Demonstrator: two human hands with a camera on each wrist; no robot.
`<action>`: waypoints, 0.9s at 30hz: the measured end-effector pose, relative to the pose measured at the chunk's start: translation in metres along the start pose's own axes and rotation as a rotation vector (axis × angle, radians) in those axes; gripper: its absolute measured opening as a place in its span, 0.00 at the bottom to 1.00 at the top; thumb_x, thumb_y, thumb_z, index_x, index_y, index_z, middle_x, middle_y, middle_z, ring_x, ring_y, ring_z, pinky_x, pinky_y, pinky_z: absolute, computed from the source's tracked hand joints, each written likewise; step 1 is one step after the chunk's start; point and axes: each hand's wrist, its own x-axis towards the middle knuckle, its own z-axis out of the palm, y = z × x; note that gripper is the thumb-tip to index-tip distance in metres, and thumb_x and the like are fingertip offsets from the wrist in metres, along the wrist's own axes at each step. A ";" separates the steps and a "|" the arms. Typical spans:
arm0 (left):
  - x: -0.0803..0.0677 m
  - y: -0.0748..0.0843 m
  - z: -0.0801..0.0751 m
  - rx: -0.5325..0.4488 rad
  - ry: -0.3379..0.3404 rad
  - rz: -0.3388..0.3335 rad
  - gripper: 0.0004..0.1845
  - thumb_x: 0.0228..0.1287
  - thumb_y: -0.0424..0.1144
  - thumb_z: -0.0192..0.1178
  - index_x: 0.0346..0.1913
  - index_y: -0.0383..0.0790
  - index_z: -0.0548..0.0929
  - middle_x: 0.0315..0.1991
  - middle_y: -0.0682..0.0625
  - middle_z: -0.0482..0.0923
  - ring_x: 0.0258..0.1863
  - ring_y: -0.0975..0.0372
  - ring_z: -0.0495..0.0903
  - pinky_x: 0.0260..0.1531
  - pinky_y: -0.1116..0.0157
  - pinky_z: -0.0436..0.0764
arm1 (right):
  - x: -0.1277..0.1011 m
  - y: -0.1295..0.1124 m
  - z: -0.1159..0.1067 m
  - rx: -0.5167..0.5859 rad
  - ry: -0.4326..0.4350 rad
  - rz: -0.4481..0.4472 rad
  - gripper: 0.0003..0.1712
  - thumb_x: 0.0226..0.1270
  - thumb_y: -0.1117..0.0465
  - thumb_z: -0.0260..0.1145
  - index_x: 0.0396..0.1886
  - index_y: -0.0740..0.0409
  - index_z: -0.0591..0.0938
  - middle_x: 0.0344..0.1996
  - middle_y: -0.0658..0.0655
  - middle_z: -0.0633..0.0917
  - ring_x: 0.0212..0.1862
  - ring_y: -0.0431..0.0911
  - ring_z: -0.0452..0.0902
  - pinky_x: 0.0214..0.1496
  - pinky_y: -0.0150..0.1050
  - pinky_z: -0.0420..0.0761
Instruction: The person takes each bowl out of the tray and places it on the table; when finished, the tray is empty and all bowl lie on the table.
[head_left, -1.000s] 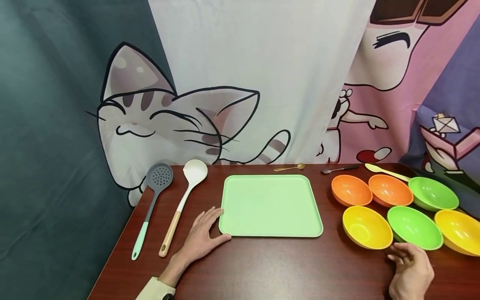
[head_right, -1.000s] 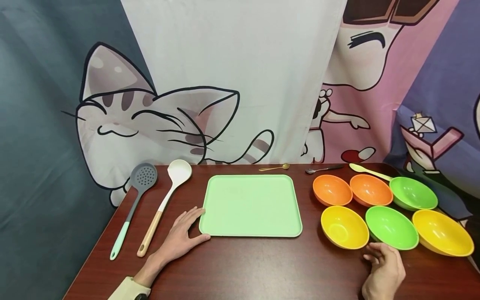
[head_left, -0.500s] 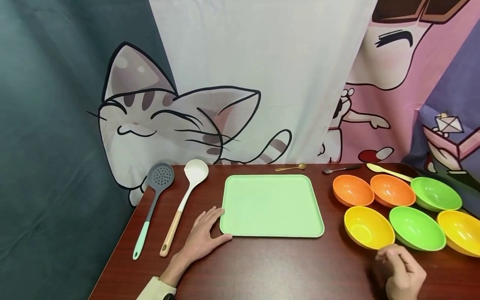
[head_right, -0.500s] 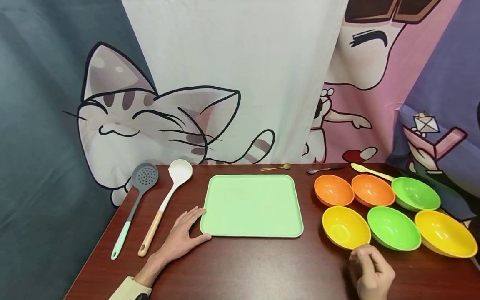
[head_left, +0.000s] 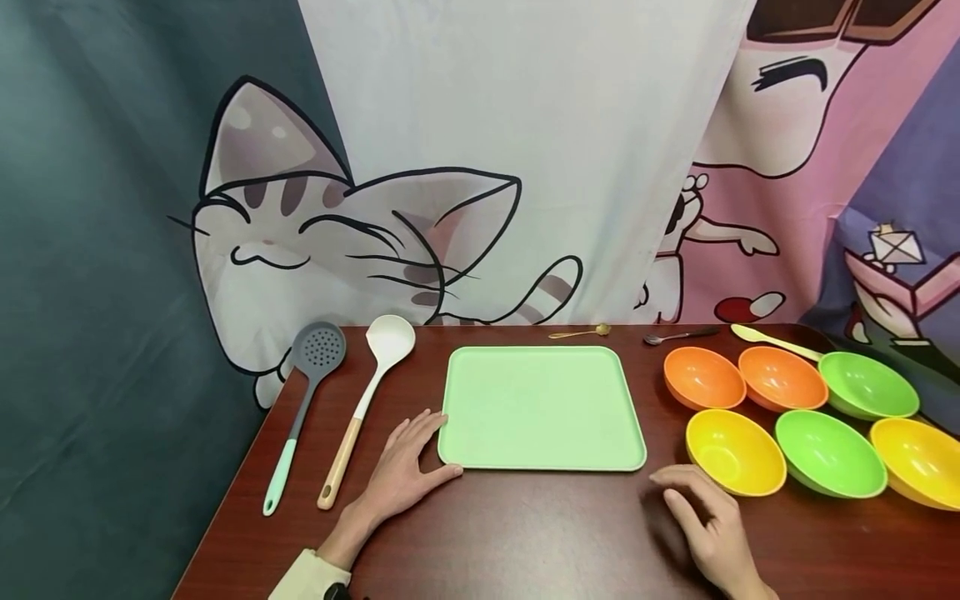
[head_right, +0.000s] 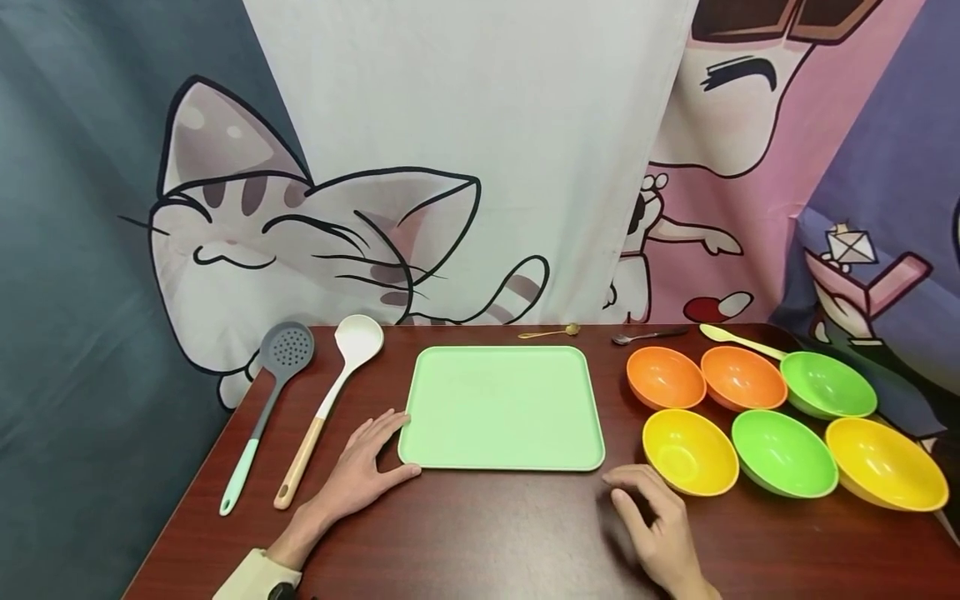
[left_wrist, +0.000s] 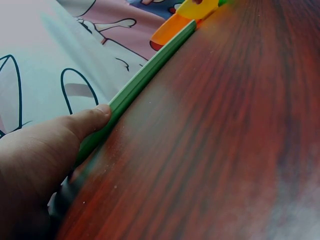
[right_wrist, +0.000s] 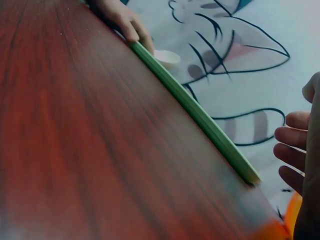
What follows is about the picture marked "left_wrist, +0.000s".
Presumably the green board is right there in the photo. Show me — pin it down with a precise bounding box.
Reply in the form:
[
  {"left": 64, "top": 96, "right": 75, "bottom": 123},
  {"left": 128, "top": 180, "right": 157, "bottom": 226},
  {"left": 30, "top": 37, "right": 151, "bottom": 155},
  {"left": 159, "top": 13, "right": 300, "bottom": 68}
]
[{"left": 72, "top": 19, "right": 198, "bottom": 171}]

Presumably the person's left hand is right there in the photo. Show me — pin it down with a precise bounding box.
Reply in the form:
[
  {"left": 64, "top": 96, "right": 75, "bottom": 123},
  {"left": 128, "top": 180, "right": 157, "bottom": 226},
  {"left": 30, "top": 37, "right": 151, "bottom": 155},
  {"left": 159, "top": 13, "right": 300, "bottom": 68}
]
[{"left": 0, "top": 103, "right": 112, "bottom": 240}]

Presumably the yellow plastic piece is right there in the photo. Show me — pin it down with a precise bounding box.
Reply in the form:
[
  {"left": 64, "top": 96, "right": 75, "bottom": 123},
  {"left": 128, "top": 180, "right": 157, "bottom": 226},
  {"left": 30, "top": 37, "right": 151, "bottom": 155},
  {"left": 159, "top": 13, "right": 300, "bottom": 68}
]
[{"left": 176, "top": 0, "right": 221, "bottom": 21}]

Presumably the orange plastic piece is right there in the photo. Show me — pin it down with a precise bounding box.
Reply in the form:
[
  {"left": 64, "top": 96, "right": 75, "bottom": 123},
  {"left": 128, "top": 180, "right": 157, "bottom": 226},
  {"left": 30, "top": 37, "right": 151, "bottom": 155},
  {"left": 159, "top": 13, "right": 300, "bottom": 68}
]
[{"left": 150, "top": 13, "right": 204, "bottom": 52}]

